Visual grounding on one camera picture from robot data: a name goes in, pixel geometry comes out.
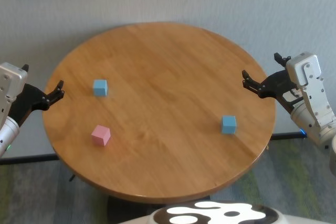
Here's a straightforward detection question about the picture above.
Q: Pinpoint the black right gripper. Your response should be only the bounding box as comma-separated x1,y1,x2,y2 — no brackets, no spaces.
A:
241,52,305,116

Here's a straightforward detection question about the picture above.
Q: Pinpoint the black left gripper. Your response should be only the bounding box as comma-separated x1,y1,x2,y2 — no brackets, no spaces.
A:
7,63,65,128

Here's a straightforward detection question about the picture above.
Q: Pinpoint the blue cube block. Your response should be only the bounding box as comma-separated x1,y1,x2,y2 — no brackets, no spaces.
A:
92,79,109,97
220,115,237,135

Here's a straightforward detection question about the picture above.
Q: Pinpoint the pink cube block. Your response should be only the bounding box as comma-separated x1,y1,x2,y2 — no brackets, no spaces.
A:
91,125,111,147

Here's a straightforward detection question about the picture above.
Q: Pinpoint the white black robot torso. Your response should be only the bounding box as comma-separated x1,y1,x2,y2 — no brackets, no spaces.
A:
118,199,336,224

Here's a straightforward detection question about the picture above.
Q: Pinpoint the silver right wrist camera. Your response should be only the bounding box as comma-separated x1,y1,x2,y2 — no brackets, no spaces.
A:
285,52,336,130

